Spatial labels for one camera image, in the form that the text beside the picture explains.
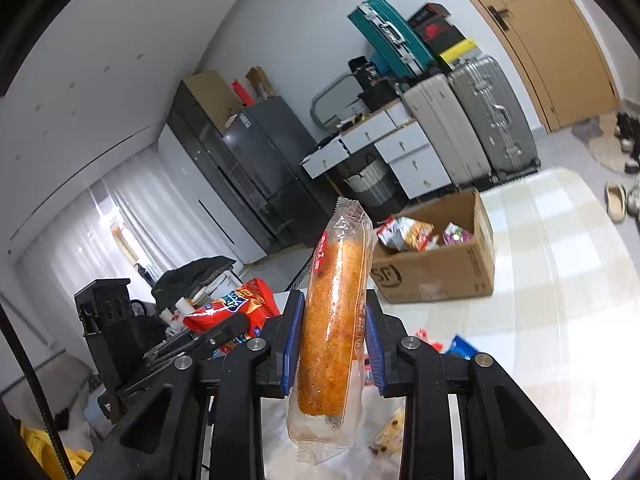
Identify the pile of shoes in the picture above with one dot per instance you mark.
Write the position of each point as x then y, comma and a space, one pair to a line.
629, 135

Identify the dark grey refrigerator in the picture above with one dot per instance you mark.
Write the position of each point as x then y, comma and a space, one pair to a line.
270, 160

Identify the black red shoe box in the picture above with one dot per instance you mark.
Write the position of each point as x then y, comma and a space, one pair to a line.
427, 12

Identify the black storage box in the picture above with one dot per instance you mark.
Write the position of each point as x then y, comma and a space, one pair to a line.
382, 94

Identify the round beige door mat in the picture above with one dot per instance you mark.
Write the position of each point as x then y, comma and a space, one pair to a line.
607, 152

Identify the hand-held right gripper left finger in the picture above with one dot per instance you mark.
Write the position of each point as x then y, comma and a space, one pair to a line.
291, 345

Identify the teal suitcase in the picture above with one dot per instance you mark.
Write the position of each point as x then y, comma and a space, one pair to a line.
390, 35

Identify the plain black shoe box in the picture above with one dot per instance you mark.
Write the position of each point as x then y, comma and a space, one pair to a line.
450, 42

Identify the wooden door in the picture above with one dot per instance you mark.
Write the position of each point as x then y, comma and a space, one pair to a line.
550, 50

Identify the black bag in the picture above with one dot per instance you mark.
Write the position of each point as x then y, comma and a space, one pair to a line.
362, 70

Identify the beige cushion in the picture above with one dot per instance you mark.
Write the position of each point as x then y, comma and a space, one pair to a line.
45, 385

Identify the white drawer desk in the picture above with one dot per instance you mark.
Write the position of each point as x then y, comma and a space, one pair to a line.
400, 150

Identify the grey framed mirror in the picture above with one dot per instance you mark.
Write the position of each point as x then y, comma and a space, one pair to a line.
320, 105

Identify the dark glass cabinet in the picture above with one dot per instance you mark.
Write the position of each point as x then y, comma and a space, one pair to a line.
210, 160

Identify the clear cookie packet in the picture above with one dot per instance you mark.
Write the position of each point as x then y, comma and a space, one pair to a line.
390, 432

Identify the yellow black shoe box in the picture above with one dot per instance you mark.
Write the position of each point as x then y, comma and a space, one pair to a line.
460, 54

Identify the silver suitcase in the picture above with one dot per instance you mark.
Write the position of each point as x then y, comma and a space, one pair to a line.
495, 115

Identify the purple grape candy packet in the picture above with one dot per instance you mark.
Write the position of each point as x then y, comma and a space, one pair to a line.
457, 234

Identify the tall flat cardboard box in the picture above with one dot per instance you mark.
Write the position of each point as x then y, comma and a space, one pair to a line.
210, 100

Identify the brown cardboard box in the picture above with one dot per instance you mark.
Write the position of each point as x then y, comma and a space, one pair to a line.
435, 275

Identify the red chip packet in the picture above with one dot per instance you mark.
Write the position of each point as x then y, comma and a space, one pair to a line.
235, 302

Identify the white wardrobe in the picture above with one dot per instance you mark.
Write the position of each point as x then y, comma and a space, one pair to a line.
215, 210

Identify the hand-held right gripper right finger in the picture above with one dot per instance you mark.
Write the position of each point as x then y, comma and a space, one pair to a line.
376, 360

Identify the beige suitcase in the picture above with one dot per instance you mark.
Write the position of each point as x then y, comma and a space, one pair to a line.
445, 130

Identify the orange bread roll packet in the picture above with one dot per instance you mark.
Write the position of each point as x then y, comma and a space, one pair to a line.
330, 320

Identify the grey doormat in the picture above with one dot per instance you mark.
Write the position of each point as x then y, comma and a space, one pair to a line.
585, 129

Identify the white curtain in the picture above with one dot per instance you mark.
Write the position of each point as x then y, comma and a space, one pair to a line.
100, 230

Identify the yellow clothing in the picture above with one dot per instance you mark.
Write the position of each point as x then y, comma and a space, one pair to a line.
35, 450

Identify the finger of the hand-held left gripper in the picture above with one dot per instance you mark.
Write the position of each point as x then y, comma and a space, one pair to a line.
210, 335

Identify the blue snack packet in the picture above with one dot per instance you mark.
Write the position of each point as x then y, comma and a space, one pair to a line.
462, 347

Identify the woven laundry basket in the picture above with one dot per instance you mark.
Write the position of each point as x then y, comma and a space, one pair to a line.
372, 185

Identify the beige slipper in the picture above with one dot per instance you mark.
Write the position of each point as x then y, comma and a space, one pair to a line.
615, 202

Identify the orange patterned snack packet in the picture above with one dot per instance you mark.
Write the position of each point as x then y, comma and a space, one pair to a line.
407, 234

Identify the black jacket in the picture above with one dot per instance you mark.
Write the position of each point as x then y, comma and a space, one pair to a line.
190, 275

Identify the brown paper bag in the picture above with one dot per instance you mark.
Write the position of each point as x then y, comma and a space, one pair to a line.
260, 82

